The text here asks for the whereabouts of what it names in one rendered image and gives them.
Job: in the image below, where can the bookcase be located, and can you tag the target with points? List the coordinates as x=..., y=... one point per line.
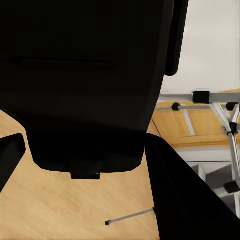
x=223, y=168

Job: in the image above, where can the digital camera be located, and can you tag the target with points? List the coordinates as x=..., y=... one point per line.
x=83, y=77

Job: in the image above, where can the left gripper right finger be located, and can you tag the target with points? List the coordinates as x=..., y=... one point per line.
x=186, y=207

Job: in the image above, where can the camera tripod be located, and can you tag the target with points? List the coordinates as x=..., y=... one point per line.
x=217, y=101

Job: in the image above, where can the door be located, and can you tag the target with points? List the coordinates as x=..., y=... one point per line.
x=192, y=128

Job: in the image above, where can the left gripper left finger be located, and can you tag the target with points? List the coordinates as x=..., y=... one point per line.
x=12, y=149

